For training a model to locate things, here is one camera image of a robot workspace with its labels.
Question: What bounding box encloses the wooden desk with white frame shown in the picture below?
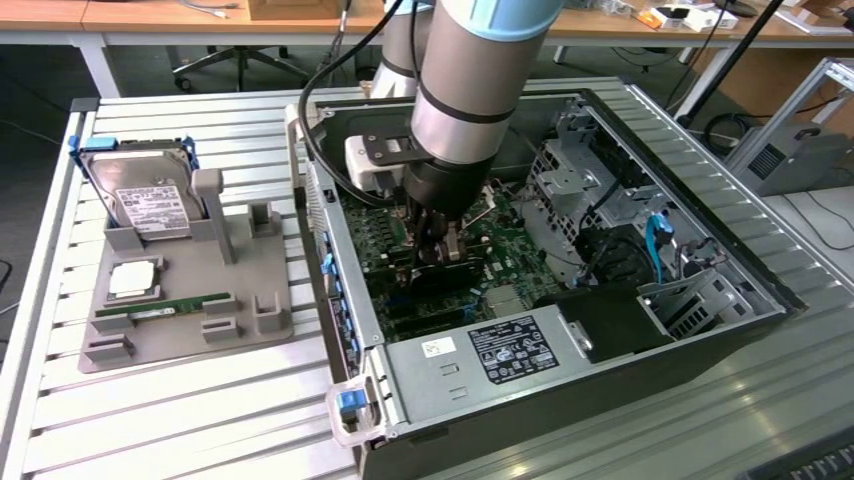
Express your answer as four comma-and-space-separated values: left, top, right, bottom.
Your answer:
0, 0, 389, 99

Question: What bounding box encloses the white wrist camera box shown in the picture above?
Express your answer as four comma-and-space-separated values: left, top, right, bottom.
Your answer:
345, 132, 437, 197

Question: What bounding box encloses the black office chair base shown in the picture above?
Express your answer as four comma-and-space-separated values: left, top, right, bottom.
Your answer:
171, 44, 314, 94

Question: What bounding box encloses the aluminium profile frame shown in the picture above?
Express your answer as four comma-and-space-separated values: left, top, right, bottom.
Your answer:
724, 56, 854, 166

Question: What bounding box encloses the black hanging cable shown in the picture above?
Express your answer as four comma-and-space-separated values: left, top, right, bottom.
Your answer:
317, 0, 360, 91

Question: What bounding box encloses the white cable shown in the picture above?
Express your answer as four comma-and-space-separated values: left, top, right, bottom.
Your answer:
179, 0, 239, 19

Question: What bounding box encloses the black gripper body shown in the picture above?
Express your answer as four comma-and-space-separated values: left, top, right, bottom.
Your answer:
400, 158, 497, 222

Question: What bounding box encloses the silver disk bay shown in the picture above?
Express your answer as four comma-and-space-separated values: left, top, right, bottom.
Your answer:
637, 269, 767, 341

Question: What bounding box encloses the black and white device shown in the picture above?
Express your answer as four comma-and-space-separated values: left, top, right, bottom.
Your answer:
650, 5, 693, 31

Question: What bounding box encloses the grey wire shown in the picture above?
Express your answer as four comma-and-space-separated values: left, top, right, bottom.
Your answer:
672, 235, 731, 274

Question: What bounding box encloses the metal socket cover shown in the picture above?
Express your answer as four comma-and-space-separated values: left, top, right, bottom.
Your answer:
461, 178, 501, 227

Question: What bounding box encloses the silver CPU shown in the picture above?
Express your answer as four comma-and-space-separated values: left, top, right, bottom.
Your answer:
109, 262, 162, 301

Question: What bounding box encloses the black coiled cable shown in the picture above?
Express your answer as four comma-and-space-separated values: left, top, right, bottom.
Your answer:
704, 112, 760, 151

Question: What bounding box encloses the black plastic duct cover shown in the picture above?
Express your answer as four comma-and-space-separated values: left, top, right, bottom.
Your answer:
536, 285, 677, 364

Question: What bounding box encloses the green RAM stick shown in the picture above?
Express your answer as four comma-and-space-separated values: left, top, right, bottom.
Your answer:
95, 293, 233, 320

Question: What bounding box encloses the wooden desk with clutter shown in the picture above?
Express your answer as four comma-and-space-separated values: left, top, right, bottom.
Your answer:
552, 0, 854, 116

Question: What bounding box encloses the NVIDIA graphics card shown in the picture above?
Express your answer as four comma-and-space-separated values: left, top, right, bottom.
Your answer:
365, 252, 484, 294

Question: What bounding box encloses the hard disk in blue carrier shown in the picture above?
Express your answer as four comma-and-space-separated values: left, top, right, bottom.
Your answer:
69, 133, 210, 244

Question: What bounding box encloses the silver drive cage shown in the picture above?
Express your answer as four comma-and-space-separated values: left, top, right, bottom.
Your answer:
526, 97, 673, 264

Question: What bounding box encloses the black tripod pole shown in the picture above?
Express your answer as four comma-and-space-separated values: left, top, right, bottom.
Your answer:
676, 0, 788, 129

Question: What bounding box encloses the black open PC case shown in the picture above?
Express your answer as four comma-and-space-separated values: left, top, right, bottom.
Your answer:
286, 88, 811, 480

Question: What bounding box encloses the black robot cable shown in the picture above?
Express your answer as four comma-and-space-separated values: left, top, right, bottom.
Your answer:
297, 0, 417, 207

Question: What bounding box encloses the green motherboard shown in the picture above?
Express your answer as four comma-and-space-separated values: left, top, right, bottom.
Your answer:
344, 174, 569, 341

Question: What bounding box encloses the blue SATA wire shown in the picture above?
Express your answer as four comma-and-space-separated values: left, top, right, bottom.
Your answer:
645, 213, 676, 289

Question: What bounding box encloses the grey power supply unit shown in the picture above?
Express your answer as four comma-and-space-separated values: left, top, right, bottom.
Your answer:
384, 304, 597, 426

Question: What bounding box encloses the blue case latch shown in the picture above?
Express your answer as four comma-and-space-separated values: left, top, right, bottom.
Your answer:
337, 392, 369, 419

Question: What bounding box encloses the grey computer tower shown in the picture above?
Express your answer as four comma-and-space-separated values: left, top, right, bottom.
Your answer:
724, 124, 854, 199

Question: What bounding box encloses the CPU socket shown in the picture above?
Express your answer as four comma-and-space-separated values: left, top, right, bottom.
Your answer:
394, 212, 424, 249

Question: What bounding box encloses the silver chipset heatsink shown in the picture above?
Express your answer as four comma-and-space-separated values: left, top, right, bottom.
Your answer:
485, 288, 537, 317

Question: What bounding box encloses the grey parts rack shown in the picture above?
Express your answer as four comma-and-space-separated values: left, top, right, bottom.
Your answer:
78, 168, 300, 375

